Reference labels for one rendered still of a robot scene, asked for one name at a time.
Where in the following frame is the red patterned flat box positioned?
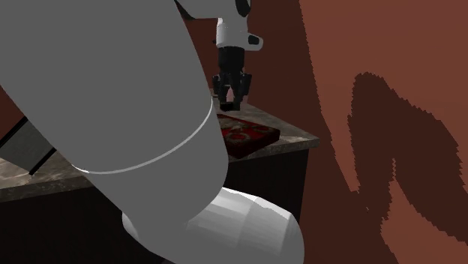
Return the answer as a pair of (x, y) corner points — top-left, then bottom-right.
(216, 113), (281, 160)

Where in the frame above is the grey box with black edges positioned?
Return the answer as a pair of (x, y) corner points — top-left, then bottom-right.
(0, 115), (57, 177)

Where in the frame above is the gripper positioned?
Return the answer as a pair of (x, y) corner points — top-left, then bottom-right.
(212, 46), (253, 112)

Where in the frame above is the black counter cabinet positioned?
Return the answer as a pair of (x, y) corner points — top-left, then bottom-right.
(0, 148), (311, 264)

